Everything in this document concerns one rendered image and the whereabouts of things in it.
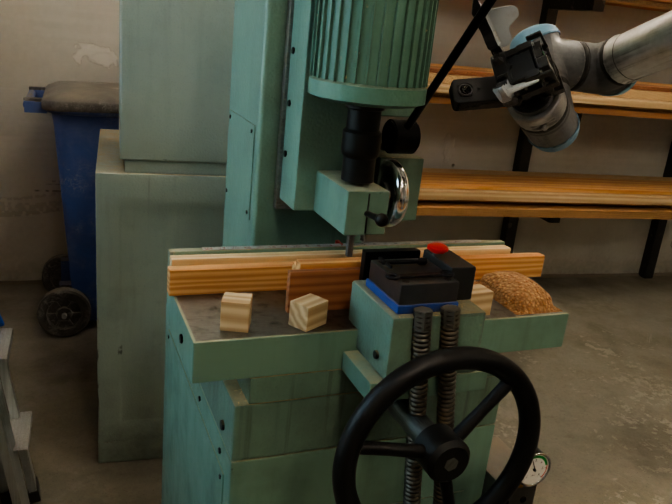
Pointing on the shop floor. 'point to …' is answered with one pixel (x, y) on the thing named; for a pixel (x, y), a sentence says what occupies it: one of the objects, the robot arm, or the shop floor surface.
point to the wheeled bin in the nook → (74, 197)
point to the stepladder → (14, 437)
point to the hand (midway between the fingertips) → (481, 43)
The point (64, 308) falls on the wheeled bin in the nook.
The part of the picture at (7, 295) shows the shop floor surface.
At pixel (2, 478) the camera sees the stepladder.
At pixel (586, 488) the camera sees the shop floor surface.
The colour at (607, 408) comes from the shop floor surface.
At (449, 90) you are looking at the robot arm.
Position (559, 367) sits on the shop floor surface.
